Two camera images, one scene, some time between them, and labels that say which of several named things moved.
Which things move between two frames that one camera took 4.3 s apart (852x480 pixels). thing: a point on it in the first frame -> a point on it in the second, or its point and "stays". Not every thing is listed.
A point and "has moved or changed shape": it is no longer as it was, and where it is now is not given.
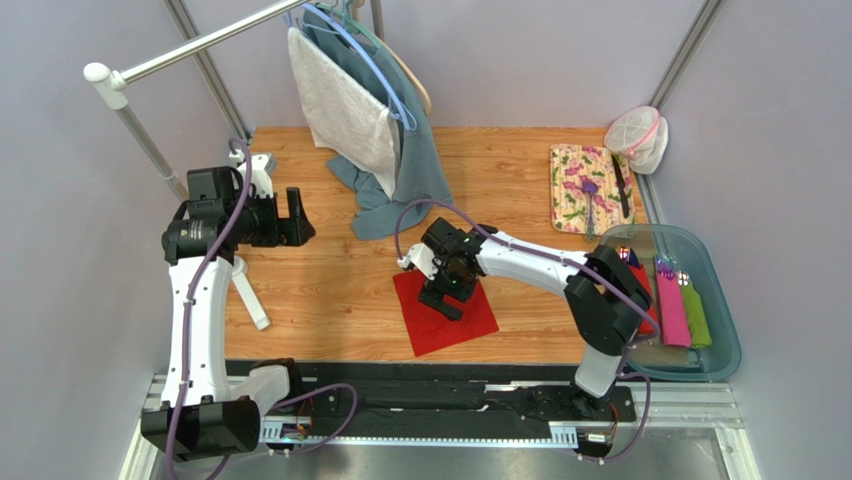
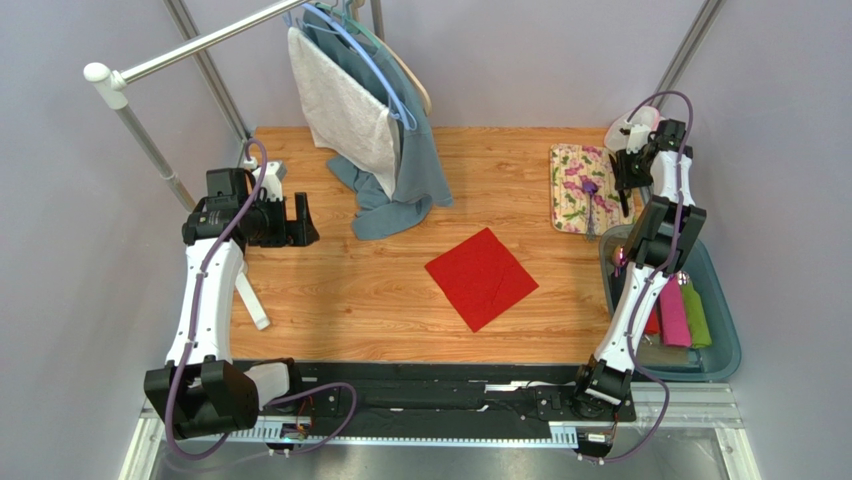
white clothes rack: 111,87 stays
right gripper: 444,296 -> 629,173
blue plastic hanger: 398,113 stays
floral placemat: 573,164 stays
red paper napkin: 429,330 has moved or changed shape
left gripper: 282,231 stays
